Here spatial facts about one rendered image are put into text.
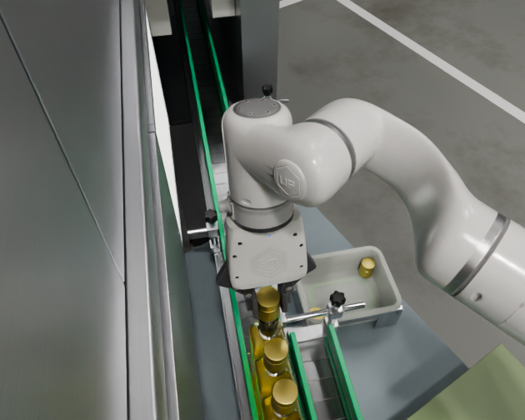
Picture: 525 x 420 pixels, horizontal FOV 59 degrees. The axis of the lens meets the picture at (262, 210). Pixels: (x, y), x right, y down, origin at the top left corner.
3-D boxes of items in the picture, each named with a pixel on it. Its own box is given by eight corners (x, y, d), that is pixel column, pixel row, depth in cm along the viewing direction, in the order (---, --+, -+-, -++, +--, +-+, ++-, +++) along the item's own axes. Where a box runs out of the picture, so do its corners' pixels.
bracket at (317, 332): (284, 341, 101) (286, 327, 96) (327, 332, 102) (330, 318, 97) (288, 357, 99) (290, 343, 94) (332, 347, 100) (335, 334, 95)
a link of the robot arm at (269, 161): (373, 115, 45) (323, 158, 39) (365, 204, 51) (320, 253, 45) (248, 86, 52) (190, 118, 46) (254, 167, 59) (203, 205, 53)
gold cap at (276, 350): (261, 351, 68) (261, 338, 65) (284, 347, 69) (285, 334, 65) (266, 375, 66) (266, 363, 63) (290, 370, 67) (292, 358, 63)
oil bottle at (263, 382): (254, 397, 88) (252, 352, 71) (283, 390, 88) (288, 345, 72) (260, 427, 84) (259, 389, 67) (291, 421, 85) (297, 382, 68)
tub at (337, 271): (287, 277, 118) (288, 258, 111) (372, 262, 121) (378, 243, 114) (305, 342, 107) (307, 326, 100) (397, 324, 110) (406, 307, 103)
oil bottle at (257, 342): (250, 366, 91) (247, 317, 74) (277, 360, 92) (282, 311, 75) (255, 395, 88) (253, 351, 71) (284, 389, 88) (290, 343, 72)
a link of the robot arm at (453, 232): (438, 312, 42) (256, 186, 48) (481, 234, 50) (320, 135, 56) (491, 256, 36) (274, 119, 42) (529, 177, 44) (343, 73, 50)
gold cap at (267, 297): (253, 302, 69) (252, 287, 65) (277, 297, 69) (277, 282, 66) (258, 324, 67) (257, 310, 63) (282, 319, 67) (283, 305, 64)
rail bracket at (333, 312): (277, 328, 95) (278, 299, 86) (356, 313, 97) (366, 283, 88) (280, 342, 94) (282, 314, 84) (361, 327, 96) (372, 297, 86)
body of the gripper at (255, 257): (223, 230, 52) (232, 299, 59) (312, 215, 53) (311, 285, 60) (216, 192, 58) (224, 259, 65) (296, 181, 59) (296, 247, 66)
